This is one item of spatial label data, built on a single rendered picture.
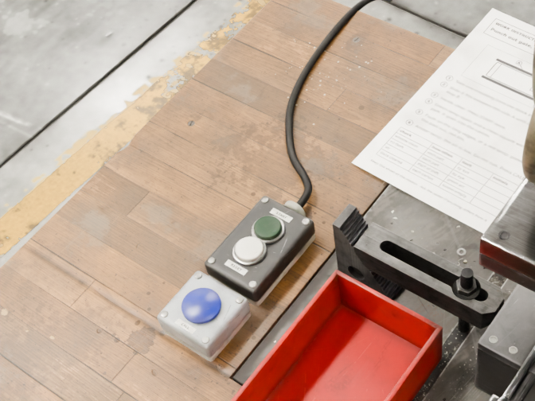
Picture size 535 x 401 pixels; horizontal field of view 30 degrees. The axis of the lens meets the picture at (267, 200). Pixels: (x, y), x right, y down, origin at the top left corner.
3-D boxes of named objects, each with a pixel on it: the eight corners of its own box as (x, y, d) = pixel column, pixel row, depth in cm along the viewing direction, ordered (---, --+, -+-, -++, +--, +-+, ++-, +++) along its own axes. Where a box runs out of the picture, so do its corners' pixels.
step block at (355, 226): (338, 274, 104) (332, 223, 97) (354, 254, 105) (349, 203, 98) (391, 302, 101) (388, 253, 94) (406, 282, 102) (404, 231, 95)
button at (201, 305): (176, 318, 101) (172, 308, 99) (201, 290, 103) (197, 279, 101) (206, 337, 99) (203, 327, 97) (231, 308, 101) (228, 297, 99)
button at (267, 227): (250, 240, 106) (247, 229, 104) (267, 221, 107) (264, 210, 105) (272, 252, 104) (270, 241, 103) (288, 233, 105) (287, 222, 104)
